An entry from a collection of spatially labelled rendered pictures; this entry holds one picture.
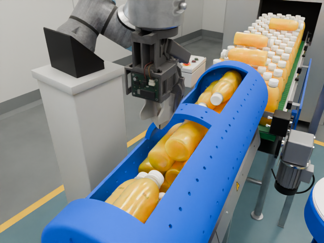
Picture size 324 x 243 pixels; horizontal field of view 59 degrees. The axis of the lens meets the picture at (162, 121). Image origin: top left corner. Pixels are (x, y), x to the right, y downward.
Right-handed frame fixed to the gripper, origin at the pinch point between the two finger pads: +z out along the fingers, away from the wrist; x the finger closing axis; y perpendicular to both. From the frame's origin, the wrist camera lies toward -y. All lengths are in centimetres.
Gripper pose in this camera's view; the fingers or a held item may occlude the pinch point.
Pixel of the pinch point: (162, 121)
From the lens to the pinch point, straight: 59.0
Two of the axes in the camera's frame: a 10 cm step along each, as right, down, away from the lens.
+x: 8.9, 2.5, -3.9
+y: -4.6, 4.8, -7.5
